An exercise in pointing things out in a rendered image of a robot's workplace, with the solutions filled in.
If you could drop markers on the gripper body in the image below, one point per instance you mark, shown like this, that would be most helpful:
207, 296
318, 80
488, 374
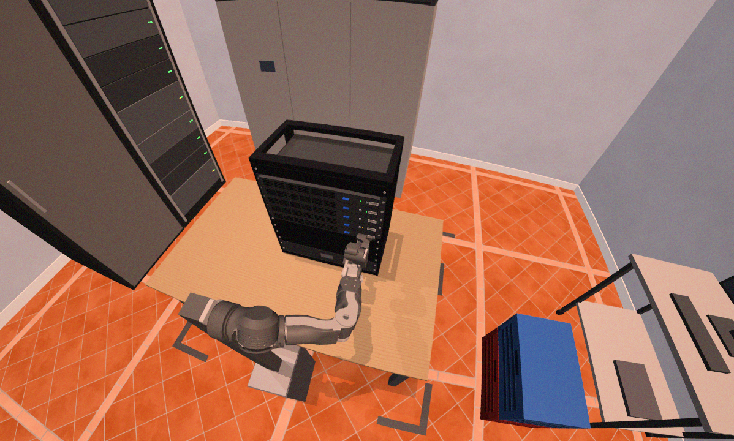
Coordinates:
354, 255

